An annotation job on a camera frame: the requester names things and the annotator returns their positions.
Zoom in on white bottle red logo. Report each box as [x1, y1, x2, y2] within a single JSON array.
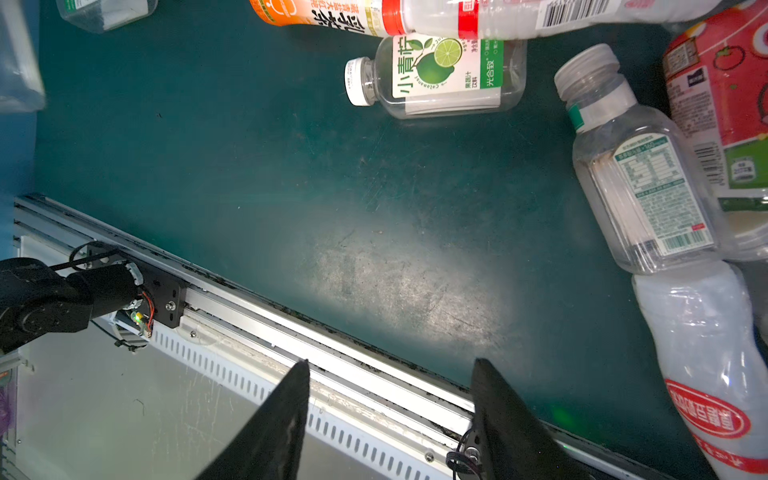
[[632, 261, 767, 479]]

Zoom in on clear lime juice bottle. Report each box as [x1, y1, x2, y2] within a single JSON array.
[[344, 34, 527, 120], [1, 1, 46, 115]]

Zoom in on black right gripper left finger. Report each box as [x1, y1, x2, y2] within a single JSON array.
[[198, 360, 310, 480]]

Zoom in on orange juice bottle back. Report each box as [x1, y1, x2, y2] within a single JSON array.
[[250, 0, 406, 37]]

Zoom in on white bottle pink label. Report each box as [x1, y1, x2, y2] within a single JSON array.
[[663, 1, 767, 261]]

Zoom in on white bottle red cap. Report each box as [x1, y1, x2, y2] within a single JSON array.
[[383, 0, 718, 40]]

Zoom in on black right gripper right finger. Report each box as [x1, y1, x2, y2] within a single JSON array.
[[471, 358, 591, 479]]

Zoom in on clear wide jar bottle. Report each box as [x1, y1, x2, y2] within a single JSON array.
[[56, 0, 158, 34]]

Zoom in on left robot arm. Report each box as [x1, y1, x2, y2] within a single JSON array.
[[1, 257, 139, 354]]

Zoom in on clear bottle green neck band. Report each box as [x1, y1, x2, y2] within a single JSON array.
[[554, 44, 731, 275]]

